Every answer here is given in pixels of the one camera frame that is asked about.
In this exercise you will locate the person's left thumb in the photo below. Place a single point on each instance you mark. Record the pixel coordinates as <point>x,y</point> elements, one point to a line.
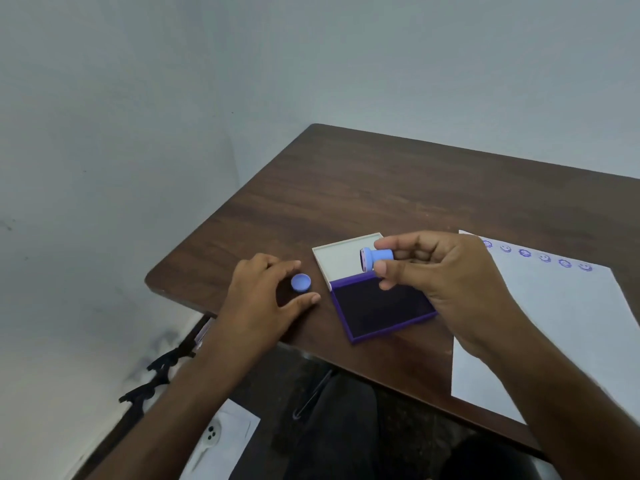
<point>300,304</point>

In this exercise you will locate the person's left leg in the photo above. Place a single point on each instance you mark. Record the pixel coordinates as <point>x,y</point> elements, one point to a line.
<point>340,429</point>

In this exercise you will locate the person's right middle finger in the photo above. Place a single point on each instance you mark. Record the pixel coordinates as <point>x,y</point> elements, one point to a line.
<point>412,254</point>

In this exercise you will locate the person's right forearm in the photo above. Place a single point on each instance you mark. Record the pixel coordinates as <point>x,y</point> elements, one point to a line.
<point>565,409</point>

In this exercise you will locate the white phone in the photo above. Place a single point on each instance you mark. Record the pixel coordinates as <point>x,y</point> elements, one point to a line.
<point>211,437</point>

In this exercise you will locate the purple ink pad case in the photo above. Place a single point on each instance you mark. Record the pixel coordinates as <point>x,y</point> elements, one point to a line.
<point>380,309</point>

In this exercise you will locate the person's leg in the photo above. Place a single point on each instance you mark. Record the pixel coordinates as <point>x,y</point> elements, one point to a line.
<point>490,459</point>
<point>340,429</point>

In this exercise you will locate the blue round stamp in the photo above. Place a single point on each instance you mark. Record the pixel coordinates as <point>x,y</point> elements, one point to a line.
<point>379,255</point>

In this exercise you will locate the person's left forearm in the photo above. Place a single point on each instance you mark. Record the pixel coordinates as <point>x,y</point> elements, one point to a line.
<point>180,409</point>

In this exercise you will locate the person's right hand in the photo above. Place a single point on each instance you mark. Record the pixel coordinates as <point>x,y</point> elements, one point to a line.
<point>460,284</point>

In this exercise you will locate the white stamped paper sheet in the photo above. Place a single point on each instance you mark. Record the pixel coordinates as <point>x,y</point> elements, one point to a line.
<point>575,309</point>

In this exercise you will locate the person's right thumb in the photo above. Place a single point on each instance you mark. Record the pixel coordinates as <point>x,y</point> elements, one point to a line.
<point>400,275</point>

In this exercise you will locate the blue round stamp cap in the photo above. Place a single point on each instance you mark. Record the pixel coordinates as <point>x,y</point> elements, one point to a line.
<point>300,282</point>

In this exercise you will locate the person's right leg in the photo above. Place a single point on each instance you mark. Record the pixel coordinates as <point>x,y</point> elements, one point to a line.
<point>490,459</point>

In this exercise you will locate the person's left hand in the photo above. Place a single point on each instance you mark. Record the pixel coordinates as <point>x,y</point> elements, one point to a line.
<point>250,304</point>

